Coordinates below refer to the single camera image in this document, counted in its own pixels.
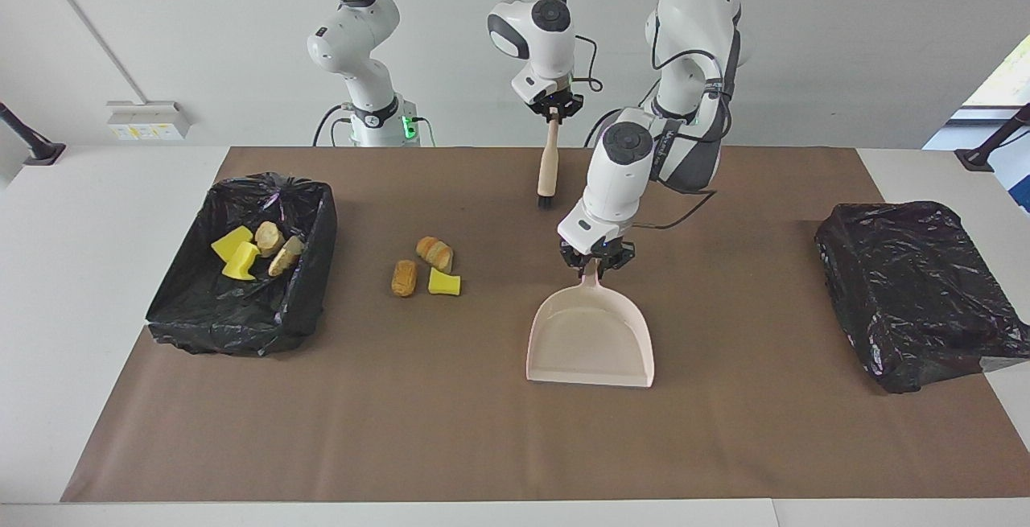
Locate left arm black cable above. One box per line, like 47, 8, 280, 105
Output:
630, 20, 733, 232

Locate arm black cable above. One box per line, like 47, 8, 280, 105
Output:
483, 0, 604, 95
630, 20, 733, 232

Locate brown paper table mat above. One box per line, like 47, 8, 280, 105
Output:
60, 146, 1030, 504

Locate black camera stand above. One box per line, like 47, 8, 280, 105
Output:
0, 101, 67, 167
954, 102, 1030, 172

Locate orange striped croissant piece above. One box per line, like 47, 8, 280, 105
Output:
415, 236, 455, 274

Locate pale pink plastic dustpan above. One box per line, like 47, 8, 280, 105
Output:
526, 266, 655, 389

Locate black bag lined bin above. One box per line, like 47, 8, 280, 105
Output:
145, 173, 339, 357
814, 201, 1030, 395

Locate plain yellow sponge piece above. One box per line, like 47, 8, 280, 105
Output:
427, 266, 463, 297

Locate orange striped bread piece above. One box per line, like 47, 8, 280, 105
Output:
254, 221, 287, 258

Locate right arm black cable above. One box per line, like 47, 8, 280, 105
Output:
483, 0, 604, 95

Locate beige hand brush black bristles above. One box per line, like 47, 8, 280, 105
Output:
537, 118, 562, 209

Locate pale bread piece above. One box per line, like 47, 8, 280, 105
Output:
268, 236, 305, 278

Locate green yellow sponge piece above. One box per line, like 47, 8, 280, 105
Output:
221, 241, 261, 282
211, 225, 254, 263

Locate white wall outlet box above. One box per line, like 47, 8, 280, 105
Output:
106, 101, 192, 142

